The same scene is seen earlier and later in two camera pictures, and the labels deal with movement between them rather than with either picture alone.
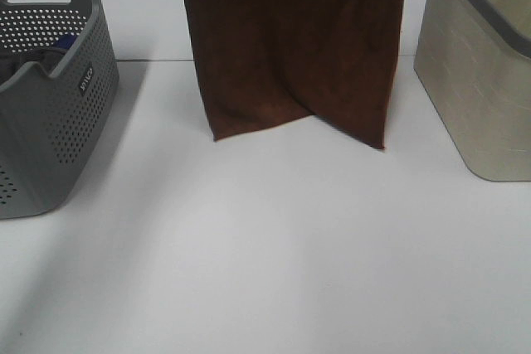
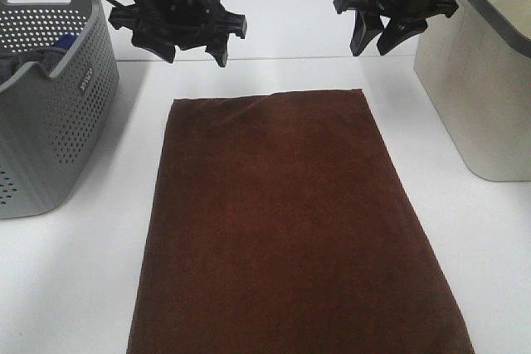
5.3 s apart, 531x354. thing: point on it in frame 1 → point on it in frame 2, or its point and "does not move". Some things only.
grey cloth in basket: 49,59 does not move
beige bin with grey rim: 473,54 does not move
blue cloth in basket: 65,41 does not move
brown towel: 280,38 → 280,224
